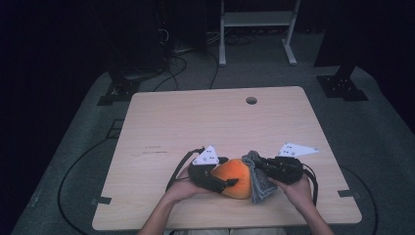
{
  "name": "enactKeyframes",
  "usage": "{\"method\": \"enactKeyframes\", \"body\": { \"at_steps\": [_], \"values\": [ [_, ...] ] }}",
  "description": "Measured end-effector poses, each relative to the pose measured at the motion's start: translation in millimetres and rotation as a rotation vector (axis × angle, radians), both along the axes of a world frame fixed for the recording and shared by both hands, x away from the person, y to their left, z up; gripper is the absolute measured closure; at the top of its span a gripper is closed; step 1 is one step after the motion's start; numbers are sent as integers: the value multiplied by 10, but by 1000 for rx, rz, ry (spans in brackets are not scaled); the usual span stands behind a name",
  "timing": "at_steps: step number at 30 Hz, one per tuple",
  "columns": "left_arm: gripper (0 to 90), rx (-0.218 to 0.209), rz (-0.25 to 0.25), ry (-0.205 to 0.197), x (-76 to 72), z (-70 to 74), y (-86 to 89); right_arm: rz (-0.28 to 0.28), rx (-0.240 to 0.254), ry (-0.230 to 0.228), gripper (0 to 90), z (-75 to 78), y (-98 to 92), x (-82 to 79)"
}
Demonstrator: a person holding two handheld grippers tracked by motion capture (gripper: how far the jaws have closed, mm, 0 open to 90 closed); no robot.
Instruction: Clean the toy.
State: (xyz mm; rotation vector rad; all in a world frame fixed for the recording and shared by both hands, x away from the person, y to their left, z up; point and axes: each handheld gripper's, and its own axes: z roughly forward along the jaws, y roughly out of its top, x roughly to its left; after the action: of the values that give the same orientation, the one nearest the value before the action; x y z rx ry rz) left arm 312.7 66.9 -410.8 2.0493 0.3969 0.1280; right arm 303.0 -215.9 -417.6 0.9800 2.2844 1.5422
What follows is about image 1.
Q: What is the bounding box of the black floor tape outline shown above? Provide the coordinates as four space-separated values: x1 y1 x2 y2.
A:
106 118 125 140

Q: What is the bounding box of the orange plush toy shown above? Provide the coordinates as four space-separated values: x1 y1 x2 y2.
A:
209 158 254 200

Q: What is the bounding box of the white metal stand frame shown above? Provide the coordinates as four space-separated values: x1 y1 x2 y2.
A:
218 0 301 68

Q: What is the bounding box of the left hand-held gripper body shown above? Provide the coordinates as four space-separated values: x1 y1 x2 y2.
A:
188 145 229 194

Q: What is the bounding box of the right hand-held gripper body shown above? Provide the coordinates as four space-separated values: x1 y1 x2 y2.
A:
265 142 320 184

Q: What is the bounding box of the looped black cable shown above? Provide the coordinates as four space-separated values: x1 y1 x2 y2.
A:
153 55 189 92

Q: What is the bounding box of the thin black cable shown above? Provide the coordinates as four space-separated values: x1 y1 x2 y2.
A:
208 51 220 90

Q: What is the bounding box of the person's left hand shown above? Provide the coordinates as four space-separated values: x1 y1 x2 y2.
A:
162 165 213 205

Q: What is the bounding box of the grey cloth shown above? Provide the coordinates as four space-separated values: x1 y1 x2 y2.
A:
241 150 279 205

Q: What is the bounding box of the left hand-held gripper black cable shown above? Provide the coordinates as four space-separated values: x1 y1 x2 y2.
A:
164 147 207 192

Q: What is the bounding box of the black floor cable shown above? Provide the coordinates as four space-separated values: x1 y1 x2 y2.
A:
57 136 114 235
339 165 380 235

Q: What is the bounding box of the person's right hand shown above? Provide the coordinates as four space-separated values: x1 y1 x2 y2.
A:
270 174 313 213

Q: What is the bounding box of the black stand base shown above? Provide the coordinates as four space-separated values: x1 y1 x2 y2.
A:
96 72 142 107
316 65 370 102

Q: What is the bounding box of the grey tape piece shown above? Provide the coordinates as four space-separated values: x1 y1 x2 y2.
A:
337 189 361 200
91 196 113 206

